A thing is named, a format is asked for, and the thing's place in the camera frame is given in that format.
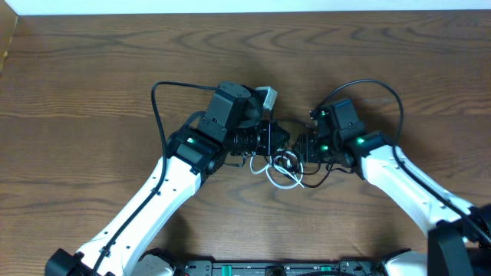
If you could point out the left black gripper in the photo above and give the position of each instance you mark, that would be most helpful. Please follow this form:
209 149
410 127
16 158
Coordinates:
269 136

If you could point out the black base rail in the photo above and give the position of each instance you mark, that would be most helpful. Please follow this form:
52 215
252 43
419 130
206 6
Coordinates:
157 266

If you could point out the cardboard side panel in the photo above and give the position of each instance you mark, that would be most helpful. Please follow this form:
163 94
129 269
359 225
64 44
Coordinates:
8 24

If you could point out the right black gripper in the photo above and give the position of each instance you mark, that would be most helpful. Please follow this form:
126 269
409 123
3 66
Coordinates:
308 149

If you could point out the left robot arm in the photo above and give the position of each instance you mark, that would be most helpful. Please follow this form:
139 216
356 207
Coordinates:
188 159

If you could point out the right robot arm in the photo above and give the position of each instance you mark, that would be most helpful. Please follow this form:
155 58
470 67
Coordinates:
458 233

